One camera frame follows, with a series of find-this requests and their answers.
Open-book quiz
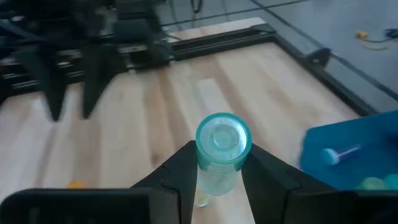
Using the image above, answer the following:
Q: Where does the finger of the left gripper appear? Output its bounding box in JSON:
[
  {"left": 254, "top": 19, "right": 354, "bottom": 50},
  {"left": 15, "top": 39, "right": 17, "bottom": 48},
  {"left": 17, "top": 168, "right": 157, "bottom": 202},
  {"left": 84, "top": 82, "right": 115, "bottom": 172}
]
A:
[
  {"left": 80, "top": 42, "right": 127, "bottom": 120},
  {"left": 36, "top": 45, "right": 70, "bottom": 122}
]

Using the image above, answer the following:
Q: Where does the yellow extension cable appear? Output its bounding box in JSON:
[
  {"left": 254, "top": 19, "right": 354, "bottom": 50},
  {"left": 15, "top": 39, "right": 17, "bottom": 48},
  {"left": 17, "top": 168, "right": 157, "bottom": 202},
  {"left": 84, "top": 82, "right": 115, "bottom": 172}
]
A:
[{"left": 355, "top": 30, "right": 389, "bottom": 51}]

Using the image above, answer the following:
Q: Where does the yellow pill bottle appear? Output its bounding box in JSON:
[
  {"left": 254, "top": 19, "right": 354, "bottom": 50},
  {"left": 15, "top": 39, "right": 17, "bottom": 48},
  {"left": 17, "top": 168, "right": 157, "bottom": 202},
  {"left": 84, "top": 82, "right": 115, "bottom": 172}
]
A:
[{"left": 196, "top": 189, "right": 213, "bottom": 208}]

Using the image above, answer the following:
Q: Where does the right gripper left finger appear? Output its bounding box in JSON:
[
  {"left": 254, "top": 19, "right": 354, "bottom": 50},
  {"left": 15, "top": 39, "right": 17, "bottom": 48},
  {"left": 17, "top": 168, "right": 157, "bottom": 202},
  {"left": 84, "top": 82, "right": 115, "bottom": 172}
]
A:
[{"left": 130, "top": 140, "right": 199, "bottom": 224}]

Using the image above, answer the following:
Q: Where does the orange pill bottle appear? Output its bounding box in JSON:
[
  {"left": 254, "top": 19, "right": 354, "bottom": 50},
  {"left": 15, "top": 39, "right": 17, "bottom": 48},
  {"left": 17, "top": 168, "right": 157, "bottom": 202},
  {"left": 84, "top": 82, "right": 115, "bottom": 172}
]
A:
[{"left": 67, "top": 179, "right": 86, "bottom": 189}]

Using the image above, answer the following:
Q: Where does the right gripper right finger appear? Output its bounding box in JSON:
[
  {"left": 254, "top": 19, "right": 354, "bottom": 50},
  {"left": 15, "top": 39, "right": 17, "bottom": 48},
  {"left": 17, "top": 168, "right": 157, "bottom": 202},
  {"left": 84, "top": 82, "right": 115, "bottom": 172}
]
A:
[{"left": 241, "top": 142, "right": 340, "bottom": 224}]

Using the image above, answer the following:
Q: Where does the teal pill bottle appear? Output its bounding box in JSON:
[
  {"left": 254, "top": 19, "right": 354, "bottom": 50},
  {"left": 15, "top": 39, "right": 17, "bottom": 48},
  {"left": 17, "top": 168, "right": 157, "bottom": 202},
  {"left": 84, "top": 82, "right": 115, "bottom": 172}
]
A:
[
  {"left": 195, "top": 112, "right": 253, "bottom": 197},
  {"left": 320, "top": 144, "right": 362, "bottom": 166}
]

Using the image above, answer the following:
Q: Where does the black metal table frame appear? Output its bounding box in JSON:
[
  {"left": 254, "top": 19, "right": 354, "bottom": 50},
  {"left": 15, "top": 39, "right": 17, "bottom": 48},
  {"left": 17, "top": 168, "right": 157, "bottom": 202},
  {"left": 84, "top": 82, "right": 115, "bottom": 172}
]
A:
[{"left": 0, "top": 24, "right": 379, "bottom": 118}]

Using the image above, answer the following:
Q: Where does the blue plastic basket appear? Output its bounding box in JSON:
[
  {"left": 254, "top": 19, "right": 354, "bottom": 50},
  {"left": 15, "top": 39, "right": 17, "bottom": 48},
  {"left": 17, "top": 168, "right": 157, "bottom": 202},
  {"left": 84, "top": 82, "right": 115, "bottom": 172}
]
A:
[{"left": 298, "top": 109, "right": 398, "bottom": 191}]

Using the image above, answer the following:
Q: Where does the yellow-green pill bottle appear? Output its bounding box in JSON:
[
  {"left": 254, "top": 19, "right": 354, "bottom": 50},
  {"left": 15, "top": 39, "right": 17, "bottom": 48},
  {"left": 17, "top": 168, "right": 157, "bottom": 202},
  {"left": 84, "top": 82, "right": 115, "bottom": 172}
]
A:
[{"left": 356, "top": 176, "right": 386, "bottom": 191}]

